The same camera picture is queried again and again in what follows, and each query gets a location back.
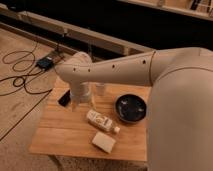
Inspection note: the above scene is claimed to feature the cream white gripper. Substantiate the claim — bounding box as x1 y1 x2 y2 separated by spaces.
70 83 92 110

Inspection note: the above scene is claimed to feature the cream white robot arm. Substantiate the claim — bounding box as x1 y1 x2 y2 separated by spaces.
56 47 213 171

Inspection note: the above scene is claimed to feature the white ceramic cup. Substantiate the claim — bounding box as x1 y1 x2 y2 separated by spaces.
95 83 106 96

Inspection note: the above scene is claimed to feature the black smartphone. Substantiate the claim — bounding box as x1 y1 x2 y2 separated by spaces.
58 91 71 107

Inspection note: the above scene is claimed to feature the white plastic bottle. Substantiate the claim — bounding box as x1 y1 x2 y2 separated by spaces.
86 110 120 134

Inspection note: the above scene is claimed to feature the wooden table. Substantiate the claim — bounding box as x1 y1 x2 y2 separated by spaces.
29 78 150 161

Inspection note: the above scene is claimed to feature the blue black power adapter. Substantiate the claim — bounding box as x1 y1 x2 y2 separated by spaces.
36 57 54 70

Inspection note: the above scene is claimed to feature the black bowl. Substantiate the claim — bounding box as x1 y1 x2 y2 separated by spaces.
115 94 147 124

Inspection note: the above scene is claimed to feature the white sponge block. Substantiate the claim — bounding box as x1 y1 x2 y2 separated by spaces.
92 132 116 153

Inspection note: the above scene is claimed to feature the long wooden beam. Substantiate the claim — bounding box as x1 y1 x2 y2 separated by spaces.
0 3 153 55

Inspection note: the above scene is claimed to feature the black floor cable left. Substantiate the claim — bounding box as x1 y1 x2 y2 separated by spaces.
0 39 68 141

